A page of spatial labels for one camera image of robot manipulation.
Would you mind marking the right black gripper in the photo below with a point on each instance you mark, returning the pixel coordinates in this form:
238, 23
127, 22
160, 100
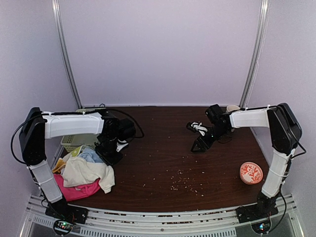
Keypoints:
199, 142

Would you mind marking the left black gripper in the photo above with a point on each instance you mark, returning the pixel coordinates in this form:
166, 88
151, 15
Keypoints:
111, 160

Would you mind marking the cream white towel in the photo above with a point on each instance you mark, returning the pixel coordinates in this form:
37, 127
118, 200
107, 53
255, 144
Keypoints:
78, 172

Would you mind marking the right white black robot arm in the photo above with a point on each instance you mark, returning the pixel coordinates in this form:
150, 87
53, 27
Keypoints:
285, 133

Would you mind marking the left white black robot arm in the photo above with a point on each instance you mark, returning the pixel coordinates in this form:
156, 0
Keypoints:
40, 126

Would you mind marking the light blue towel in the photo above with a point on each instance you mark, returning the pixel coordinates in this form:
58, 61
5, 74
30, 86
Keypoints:
90, 155

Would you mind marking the green plastic basket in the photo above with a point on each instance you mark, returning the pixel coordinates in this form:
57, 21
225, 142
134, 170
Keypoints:
70, 142

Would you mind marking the cream patterned mug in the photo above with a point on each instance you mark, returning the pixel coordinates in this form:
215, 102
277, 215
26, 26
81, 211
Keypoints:
232, 108

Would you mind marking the red white patterned bowl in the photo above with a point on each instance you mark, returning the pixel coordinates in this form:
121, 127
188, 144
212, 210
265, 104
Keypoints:
250, 173

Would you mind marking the yellow patterned towel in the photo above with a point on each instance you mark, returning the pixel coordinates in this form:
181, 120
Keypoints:
61, 163

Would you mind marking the pink towel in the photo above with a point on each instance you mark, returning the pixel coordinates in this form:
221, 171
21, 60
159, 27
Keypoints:
78, 192

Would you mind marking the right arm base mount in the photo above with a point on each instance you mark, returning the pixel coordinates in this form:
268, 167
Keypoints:
254, 212

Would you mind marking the aluminium front rail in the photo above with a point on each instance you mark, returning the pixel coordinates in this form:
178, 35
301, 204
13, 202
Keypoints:
222, 222

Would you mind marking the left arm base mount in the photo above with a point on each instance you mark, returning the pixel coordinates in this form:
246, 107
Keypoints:
61, 210

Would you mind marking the right aluminium frame post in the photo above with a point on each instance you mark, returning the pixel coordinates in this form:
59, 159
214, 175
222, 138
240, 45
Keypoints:
254, 63

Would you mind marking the aluminium frame post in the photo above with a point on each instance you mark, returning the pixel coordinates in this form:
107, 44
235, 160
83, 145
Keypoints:
254, 63
64, 51

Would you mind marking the left aluminium frame post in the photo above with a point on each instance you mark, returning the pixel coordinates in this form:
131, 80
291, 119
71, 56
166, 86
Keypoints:
64, 51

